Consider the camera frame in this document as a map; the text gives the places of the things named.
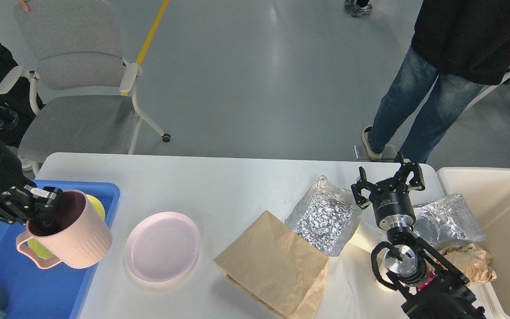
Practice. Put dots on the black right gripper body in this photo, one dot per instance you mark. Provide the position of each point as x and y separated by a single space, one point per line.
392 205

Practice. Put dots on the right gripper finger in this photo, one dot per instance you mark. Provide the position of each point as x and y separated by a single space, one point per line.
363 184
409 176

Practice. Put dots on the pink mug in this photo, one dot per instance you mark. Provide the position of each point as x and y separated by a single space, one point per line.
82 240

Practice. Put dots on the pink plate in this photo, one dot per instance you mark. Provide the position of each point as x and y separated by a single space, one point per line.
162 248

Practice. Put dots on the red item under arm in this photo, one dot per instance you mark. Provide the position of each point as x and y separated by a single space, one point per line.
428 280

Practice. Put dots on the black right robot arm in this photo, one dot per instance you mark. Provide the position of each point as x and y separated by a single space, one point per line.
432 287

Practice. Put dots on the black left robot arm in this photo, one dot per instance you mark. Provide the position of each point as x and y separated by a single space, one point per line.
8 120

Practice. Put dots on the white paper sheet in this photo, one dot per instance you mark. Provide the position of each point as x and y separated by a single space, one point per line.
366 237

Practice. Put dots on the silver foil bag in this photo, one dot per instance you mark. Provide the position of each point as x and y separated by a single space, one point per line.
326 216
447 221

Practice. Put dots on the yellow plate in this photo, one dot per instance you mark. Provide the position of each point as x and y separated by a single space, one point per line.
43 252

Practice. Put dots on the beige plastic bin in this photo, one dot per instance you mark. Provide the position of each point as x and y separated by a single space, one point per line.
487 193

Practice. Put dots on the crumpled brown paper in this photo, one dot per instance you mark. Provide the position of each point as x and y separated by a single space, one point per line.
473 261

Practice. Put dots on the grey office chair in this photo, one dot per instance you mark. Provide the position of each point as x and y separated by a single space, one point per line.
82 89

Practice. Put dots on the brown paper bag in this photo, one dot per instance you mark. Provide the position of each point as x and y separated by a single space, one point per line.
277 268

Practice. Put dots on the person in blue jeans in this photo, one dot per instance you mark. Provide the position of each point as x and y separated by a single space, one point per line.
457 48

